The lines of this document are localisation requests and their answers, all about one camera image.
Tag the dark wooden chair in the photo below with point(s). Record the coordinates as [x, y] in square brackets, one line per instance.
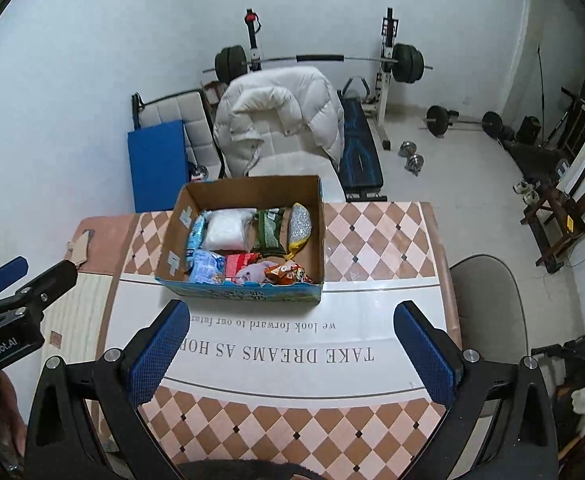
[557, 222]

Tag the grey round chair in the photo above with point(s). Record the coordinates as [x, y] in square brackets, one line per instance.
[490, 309]

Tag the blue folded mat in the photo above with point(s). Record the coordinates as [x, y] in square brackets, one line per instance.
[159, 165]

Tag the blue stick snack packet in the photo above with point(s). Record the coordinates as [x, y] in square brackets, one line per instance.
[196, 236]

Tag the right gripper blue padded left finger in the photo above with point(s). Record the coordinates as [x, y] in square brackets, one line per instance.
[62, 442]

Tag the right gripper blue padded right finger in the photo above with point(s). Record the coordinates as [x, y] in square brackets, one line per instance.
[520, 442]

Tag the white quilted folding board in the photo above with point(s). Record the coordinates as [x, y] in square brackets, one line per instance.
[193, 110]

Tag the person's left hand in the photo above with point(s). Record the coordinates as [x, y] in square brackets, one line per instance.
[10, 416]

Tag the small barbell on floor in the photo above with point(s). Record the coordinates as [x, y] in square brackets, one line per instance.
[439, 120]

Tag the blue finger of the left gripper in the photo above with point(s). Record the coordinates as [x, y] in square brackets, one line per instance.
[13, 271]

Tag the light blue tissue pack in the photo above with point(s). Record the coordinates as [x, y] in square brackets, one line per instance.
[207, 268]

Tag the cardboard scrap on table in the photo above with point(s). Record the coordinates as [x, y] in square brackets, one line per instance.
[77, 250]

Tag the white puffer jacket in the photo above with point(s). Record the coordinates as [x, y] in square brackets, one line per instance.
[280, 115]

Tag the white towel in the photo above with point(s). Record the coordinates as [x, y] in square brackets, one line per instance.
[228, 230]

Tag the red snack packet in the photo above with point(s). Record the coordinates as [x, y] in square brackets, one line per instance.
[234, 263]

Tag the black blue weight bench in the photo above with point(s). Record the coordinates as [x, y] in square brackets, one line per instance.
[359, 171]

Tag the barbell on rack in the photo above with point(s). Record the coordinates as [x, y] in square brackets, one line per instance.
[406, 64]

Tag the orange snack bag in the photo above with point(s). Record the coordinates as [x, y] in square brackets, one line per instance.
[287, 273]

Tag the chrome dumbbell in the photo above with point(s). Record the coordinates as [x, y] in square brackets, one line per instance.
[407, 149]

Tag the green packaged cloth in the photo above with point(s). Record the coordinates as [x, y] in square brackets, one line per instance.
[268, 232]

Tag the grey yellow seed bag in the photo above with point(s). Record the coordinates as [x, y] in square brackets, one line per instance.
[299, 229]

